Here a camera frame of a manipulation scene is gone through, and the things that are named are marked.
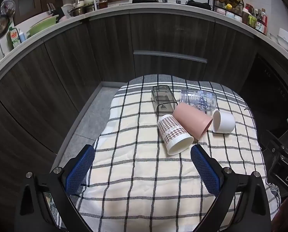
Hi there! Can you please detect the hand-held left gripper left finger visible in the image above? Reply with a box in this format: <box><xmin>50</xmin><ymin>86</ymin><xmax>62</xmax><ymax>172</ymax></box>
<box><xmin>14</xmin><ymin>144</ymin><xmax>96</xmax><ymax>232</ymax></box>

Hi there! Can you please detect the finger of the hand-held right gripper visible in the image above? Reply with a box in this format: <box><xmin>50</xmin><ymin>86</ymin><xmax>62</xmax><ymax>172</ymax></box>
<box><xmin>265</xmin><ymin>129</ymin><xmax>288</xmax><ymax>156</ymax></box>

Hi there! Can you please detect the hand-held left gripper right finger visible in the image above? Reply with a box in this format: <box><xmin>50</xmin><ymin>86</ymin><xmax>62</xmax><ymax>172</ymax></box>
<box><xmin>190</xmin><ymin>144</ymin><xmax>272</xmax><ymax>232</ymax></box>

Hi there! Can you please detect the houndstooth patterned white cup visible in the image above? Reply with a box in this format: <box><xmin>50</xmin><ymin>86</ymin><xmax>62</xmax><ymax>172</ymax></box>
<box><xmin>157</xmin><ymin>114</ymin><xmax>195</xmax><ymax>155</ymax></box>

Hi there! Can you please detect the plain white cup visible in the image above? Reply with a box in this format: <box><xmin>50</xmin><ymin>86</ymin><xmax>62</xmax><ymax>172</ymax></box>
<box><xmin>212</xmin><ymin>110</ymin><xmax>235</xmax><ymax>133</ymax></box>

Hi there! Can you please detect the pink cup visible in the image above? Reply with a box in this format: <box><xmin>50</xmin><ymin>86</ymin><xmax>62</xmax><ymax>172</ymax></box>
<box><xmin>172</xmin><ymin>102</ymin><xmax>213</xmax><ymax>141</ymax></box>

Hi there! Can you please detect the clear printed glass cup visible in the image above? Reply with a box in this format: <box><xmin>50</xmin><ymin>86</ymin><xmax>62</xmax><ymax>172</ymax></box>
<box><xmin>180</xmin><ymin>89</ymin><xmax>217</xmax><ymax>114</ymax></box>

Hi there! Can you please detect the grey transparent square cup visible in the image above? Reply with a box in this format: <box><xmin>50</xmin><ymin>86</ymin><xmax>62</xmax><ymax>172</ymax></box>
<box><xmin>151</xmin><ymin>84</ymin><xmax>178</xmax><ymax>116</ymax></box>

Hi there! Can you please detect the black built-in appliance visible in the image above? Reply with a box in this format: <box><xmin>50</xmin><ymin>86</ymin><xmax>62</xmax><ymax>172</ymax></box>
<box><xmin>240</xmin><ymin>53</ymin><xmax>288</xmax><ymax>136</ymax></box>

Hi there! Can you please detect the checked white cloth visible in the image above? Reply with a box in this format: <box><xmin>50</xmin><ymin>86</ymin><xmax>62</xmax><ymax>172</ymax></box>
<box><xmin>51</xmin><ymin>75</ymin><xmax>282</xmax><ymax>232</ymax></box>

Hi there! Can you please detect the stack of white bowls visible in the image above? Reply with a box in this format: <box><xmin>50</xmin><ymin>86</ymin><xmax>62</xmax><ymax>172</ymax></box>
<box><xmin>269</xmin><ymin>28</ymin><xmax>288</xmax><ymax>52</ymax></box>

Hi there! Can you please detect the red label sauce bottle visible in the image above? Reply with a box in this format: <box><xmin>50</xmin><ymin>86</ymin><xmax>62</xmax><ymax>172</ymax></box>
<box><xmin>255</xmin><ymin>8</ymin><xmax>268</xmax><ymax>35</ymax></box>

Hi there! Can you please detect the blue white bottle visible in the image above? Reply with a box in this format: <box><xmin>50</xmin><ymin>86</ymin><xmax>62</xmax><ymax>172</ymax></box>
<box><xmin>18</xmin><ymin>28</ymin><xmax>27</xmax><ymax>43</ymax></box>

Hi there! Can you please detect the green dish soap bottle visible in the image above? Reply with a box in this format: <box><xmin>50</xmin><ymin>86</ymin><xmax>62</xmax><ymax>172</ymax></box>
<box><xmin>7</xmin><ymin>26</ymin><xmax>21</xmax><ymax>50</ymax></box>

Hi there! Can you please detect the green plastic basin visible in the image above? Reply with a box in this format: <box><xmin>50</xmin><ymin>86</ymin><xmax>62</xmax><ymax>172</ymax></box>
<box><xmin>27</xmin><ymin>14</ymin><xmax>59</xmax><ymax>37</ymax></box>

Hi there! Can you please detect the black cloth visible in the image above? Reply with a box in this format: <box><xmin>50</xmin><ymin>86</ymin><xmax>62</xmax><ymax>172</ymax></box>
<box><xmin>185</xmin><ymin>0</ymin><xmax>211</xmax><ymax>10</ymax></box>

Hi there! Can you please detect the steel pot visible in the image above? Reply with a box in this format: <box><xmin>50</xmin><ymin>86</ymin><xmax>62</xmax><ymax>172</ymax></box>
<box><xmin>69</xmin><ymin>3</ymin><xmax>97</xmax><ymax>17</ymax></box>

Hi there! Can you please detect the knife block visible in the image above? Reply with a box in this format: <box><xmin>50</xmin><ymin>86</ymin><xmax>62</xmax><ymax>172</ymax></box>
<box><xmin>47</xmin><ymin>2</ymin><xmax>62</xmax><ymax>17</ymax></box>

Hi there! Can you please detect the hanging metal strainer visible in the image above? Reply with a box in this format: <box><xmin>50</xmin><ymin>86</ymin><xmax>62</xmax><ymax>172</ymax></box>
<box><xmin>0</xmin><ymin>0</ymin><xmax>16</xmax><ymax>17</ymax></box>

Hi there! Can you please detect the grey drawer handle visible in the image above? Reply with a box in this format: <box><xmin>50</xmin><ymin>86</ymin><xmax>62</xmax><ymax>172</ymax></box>
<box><xmin>133</xmin><ymin>50</ymin><xmax>208</xmax><ymax>64</ymax></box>

